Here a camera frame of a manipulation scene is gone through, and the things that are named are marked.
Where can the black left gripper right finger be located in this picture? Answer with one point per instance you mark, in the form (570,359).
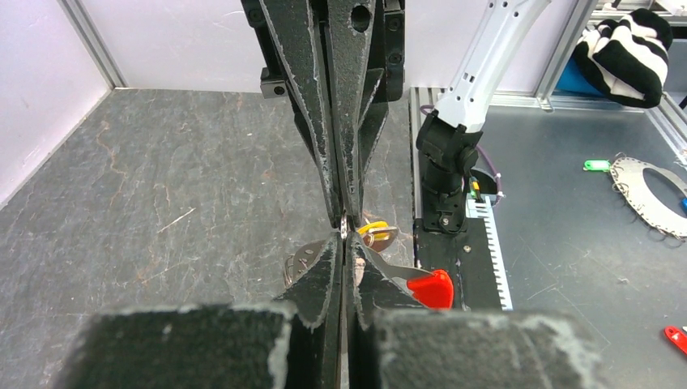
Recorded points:
(395,342)

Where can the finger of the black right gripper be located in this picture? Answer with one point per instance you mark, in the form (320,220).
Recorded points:
(293,26)
(365,52)

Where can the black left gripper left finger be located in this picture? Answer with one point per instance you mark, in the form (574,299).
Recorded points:
(291,341)

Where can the silver key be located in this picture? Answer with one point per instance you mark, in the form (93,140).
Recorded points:
(380,239)

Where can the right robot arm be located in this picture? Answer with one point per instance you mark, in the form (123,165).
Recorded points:
(452,130)

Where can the spare metal keyring plate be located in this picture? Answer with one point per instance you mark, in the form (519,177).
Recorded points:
(628,180)

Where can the green key tag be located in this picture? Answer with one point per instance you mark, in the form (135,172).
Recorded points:
(597,165)

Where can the black white striped cloth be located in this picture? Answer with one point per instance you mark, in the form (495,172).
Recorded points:
(627,60)

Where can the red spare key tag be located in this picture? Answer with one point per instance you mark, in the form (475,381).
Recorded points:
(677,337)

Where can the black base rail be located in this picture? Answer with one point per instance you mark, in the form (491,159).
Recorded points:
(467,260)

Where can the white toothed cable duct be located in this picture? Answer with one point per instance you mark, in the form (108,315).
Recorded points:
(484,211)

